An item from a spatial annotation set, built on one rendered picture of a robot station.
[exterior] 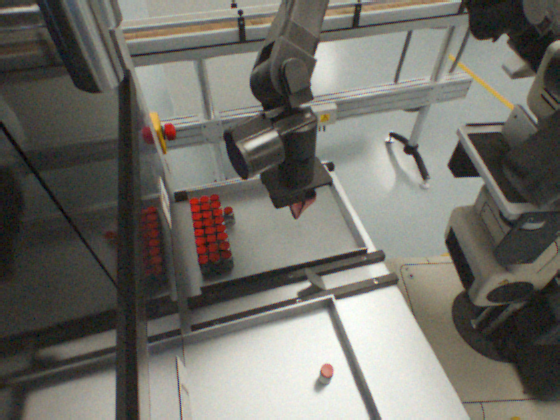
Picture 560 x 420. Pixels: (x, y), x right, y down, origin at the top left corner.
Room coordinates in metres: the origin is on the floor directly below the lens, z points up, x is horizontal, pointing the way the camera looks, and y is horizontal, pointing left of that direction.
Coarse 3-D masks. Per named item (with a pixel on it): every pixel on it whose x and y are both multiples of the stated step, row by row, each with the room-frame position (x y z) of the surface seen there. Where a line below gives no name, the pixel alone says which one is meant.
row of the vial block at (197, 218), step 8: (192, 200) 0.54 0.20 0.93; (192, 208) 0.51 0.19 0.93; (200, 208) 0.53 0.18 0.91; (192, 216) 0.49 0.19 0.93; (200, 216) 0.49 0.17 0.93; (200, 224) 0.47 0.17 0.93; (200, 232) 0.45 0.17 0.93; (200, 240) 0.43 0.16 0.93; (200, 248) 0.41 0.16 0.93; (200, 256) 0.39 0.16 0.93; (208, 256) 0.40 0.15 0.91; (200, 264) 0.37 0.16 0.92; (208, 264) 0.38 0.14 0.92; (208, 272) 0.37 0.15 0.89
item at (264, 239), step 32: (192, 192) 0.58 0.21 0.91; (224, 192) 0.60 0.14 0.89; (256, 192) 0.61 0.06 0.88; (320, 192) 0.61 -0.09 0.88; (192, 224) 0.51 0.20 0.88; (256, 224) 0.51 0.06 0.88; (288, 224) 0.51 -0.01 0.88; (320, 224) 0.51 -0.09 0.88; (352, 224) 0.49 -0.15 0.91; (256, 256) 0.42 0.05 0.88; (288, 256) 0.42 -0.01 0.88; (320, 256) 0.42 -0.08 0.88; (352, 256) 0.41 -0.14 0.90
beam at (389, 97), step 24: (456, 72) 1.79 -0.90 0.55; (336, 96) 1.57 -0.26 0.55; (360, 96) 1.57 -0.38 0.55; (384, 96) 1.61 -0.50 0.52; (408, 96) 1.64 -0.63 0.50; (432, 96) 1.68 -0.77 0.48; (456, 96) 1.73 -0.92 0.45; (168, 120) 1.37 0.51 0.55; (192, 120) 1.37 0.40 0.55; (216, 120) 1.38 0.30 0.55; (240, 120) 1.41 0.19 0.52; (336, 120) 1.54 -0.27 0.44; (168, 144) 1.31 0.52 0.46; (192, 144) 1.34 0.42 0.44
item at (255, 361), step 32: (256, 320) 0.27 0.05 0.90; (288, 320) 0.28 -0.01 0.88; (320, 320) 0.28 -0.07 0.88; (192, 352) 0.22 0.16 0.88; (224, 352) 0.22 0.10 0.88; (256, 352) 0.22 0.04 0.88; (288, 352) 0.22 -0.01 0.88; (320, 352) 0.22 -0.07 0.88; (352, 352) 0.21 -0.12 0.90; (192, 384) 0.17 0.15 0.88; (224, 384) 0.17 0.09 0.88; (256, 384) 0.17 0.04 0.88; (288, 384) 0.17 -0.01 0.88; (320, 384) 0.17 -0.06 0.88; (352, 384) 0.17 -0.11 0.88; (192, 416) 0.12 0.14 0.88; (224, 416) 0.12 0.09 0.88; (256, 416) 0.12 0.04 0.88; (288, 416) 0.12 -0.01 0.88; (320, 416) 0.12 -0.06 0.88; (352, 416) 0.12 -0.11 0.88
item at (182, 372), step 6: (180, 360) 0.16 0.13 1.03; (180, 366) 0.15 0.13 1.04; (180, 372) 0.14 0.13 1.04; (186, 372) 0.15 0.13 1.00; (180, 378) 0.13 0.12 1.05; (186, 378) 0.15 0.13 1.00; (180, 384) 0.13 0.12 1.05; (186, 384) 0.14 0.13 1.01; (180, 390) 0.12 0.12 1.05; (186, 396) 0.12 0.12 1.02; (186, 402) 0.11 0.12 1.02; (186, 408) 0.10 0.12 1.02; (186, 414) 0.10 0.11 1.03
